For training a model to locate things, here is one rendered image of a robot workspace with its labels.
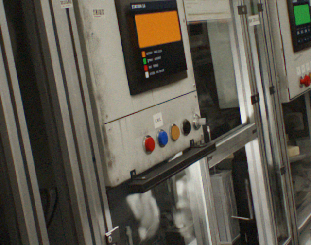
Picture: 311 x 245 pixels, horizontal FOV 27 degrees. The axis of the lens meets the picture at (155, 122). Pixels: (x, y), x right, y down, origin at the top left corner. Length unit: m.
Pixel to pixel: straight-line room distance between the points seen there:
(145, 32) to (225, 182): 0.91
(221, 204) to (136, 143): 0.88
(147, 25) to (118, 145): 0.27
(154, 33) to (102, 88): 0.21
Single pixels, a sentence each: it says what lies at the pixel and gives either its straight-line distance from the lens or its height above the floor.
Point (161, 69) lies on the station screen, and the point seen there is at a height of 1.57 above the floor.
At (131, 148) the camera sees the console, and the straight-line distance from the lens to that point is 1.28.
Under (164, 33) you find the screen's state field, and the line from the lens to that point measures 1.41.
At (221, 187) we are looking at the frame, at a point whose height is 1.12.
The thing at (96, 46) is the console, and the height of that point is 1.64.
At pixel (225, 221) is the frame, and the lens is 2.15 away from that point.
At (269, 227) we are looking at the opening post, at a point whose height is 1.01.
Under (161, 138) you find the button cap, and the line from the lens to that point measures 1.37.
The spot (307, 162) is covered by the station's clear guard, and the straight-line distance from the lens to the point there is 2.51.
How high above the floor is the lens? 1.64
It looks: 8 degrees down
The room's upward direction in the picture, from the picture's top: 9 degrees counter-clockwise
